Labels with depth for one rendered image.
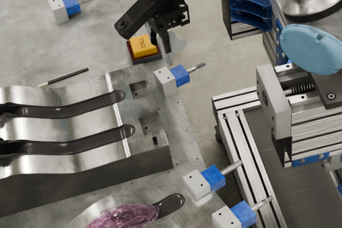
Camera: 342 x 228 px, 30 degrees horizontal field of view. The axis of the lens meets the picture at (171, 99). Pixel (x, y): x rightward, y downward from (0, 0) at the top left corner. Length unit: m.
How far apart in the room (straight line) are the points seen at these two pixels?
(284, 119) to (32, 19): 0.88
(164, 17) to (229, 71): 1.35
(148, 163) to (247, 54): 1.44
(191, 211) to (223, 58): 1.53
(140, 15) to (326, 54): 0.47
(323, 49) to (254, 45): 1.77
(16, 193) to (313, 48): 0.70
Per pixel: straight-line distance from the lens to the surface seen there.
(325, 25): 1.06
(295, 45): 1.09
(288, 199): 2.09
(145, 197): 1.34
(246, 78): 2.69
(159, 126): 1.44
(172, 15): 1.40
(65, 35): 1.81
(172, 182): 1.36
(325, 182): 2.13
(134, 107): 1.46
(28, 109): 1.49
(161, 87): 1.57
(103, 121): 1.45
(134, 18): 1.39
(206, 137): 2.50
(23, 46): 1.82
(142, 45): 1.67
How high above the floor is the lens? 1.98
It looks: 49 degrees down
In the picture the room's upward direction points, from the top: 11 degrees counter-clockwise
